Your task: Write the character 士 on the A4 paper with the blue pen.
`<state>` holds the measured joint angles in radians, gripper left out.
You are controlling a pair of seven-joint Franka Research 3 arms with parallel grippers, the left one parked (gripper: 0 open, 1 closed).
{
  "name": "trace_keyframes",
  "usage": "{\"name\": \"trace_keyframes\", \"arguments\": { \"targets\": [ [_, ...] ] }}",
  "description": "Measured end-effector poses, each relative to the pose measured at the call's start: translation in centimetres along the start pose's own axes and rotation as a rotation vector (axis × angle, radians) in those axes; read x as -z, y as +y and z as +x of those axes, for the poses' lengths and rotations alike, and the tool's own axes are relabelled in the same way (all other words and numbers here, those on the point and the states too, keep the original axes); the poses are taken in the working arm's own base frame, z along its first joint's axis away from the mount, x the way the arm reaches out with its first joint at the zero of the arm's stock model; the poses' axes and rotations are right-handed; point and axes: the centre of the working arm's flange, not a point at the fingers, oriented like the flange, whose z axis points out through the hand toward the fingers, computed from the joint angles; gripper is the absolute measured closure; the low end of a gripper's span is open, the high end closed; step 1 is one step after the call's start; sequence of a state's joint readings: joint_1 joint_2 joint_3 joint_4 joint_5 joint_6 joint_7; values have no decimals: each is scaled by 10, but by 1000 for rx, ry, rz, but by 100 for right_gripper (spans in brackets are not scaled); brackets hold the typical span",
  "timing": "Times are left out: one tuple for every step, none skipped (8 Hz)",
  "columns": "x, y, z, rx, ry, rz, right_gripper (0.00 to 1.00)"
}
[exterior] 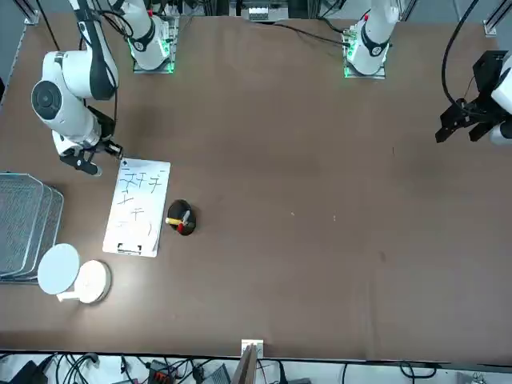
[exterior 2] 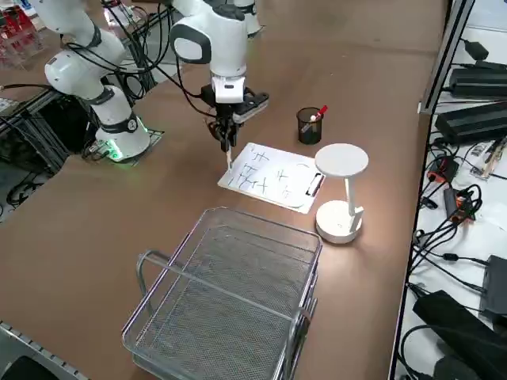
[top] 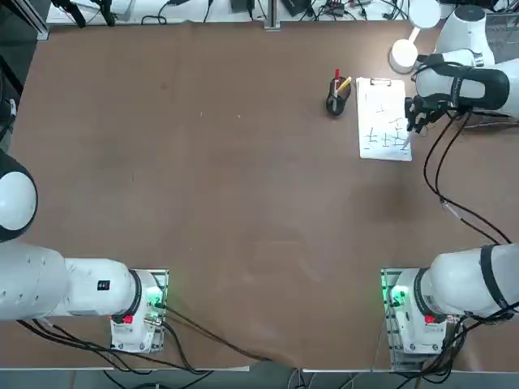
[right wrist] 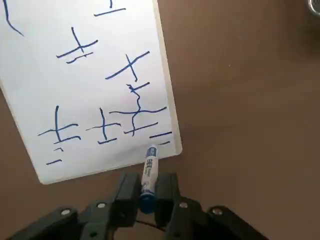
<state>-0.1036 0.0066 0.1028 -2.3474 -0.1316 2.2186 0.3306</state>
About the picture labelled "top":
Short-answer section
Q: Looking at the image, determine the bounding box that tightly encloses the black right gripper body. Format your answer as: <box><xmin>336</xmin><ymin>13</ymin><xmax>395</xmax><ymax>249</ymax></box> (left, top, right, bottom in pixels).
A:
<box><xmin>411</xmin><ymin>95</ymin><xmax>444</xmax><ymax>125</ymax></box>

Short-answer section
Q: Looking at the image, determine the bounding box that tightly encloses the white A4 paper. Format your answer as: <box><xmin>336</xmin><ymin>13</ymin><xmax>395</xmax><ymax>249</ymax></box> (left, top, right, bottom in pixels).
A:
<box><xmin>357</xmin><ymin>79</ymin><xmax>412</xmax><ymax>160</ymax></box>

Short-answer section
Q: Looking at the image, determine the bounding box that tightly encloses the black pen holder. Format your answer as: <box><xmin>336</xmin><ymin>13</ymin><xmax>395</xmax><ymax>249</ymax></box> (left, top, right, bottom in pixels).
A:
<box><xmin>325</xmin><ymin>75</ymin><xmax>353</xmax><ymax>118</ymax></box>

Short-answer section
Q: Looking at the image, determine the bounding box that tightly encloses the white desk lamp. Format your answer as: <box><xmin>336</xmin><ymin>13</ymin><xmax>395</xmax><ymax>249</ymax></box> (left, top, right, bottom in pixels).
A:
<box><xmin>388</xmin><ymin>0</ymin><xmax>442</xmax><ymax>75</ymax></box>

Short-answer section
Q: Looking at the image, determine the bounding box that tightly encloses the white clipboard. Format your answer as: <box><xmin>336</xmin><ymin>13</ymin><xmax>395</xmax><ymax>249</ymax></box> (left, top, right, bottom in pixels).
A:
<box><xmin>355</xmin><ymin>76</ymin><xmax>414</xmax><ymax>162</ymax></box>

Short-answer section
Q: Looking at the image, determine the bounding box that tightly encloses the grey mesh tray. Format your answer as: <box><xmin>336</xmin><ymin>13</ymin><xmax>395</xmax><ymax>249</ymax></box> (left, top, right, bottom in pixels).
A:
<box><xmin>484</xmin><ymin>14</ymin><xmax>519</xmax><ymax>68</ymax></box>

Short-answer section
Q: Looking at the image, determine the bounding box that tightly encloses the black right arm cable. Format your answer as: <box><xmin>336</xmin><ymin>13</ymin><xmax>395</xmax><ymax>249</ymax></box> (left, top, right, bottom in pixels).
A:
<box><xmin>433</xmin><ymin>113</ymin><xmax>511</xmax><ymax>244</ymax></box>
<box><xmin>422</xmin><ymin>111</ymin><xmax>513</xmax><ymax>246</ymax></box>

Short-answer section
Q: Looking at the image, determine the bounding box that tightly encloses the black left base cable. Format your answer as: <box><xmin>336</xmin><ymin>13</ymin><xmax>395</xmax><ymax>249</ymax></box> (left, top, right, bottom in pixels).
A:
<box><xmin>15</xmin><ymin>318</ymin><xmax>214</xmax><ymax>374</ymax></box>
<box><xmin>160</xmin><ymin>306</ymin><xmax>272</xmax><ymax>362</ymax></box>

